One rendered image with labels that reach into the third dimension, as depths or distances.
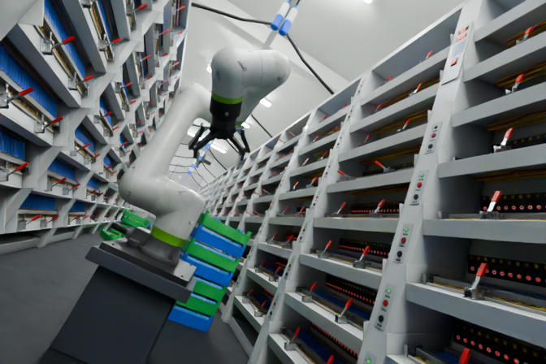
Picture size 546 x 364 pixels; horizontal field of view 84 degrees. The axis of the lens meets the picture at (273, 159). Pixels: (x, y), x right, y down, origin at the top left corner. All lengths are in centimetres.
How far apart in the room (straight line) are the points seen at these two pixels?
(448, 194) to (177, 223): 88
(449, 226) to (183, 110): 94
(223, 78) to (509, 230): 76
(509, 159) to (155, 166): 102
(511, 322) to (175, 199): 92
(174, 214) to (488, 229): 89
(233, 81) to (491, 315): 78
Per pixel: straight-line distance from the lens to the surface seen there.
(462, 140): 120
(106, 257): 104
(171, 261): 111
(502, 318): 81
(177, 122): 118
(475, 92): 131
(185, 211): 109
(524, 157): 94
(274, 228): 225
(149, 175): 109
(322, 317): 124
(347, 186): 146
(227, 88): 85
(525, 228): 85
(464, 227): 93
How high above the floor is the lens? 44
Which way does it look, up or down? 18 degrees up
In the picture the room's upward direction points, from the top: 25 degrees clockwise
